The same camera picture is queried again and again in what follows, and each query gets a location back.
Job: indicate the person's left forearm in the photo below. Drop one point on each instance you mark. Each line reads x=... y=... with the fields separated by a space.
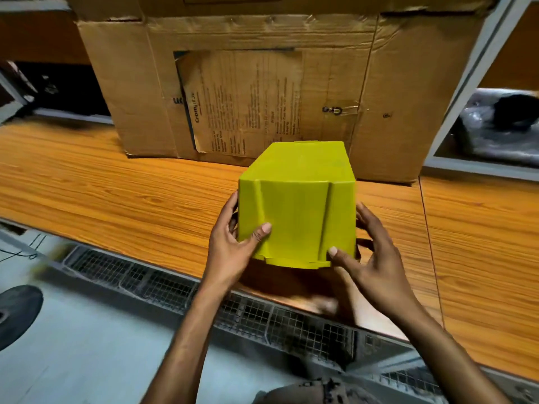
x=185 y=344

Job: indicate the person's right thumb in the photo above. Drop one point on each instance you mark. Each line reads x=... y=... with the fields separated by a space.
x=342 y=256

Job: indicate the round black chair base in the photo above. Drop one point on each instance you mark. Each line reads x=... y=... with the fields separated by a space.
x=17 y=313

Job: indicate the yellow-green plastic storage bin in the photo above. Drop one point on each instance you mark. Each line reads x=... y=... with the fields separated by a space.
x=301 y=206

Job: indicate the person's right hand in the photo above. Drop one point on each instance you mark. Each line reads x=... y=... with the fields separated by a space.
x=381 y=269

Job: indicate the person's left thumb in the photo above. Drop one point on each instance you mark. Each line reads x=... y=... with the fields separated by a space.
x=257 y=236

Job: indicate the person's right forearm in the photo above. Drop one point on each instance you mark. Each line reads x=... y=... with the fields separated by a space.
x=446 y=357

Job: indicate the person's left hand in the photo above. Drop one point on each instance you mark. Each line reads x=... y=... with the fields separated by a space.
x=225 y=252

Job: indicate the white metal shelf frame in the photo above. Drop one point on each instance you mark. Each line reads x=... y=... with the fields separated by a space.
x=476 y=88

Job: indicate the clear plastic wrapped bundle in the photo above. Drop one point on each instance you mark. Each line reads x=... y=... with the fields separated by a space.
x=499 y=128

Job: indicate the large brown cardboard box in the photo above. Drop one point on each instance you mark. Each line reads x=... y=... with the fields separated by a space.
x=269 y=79

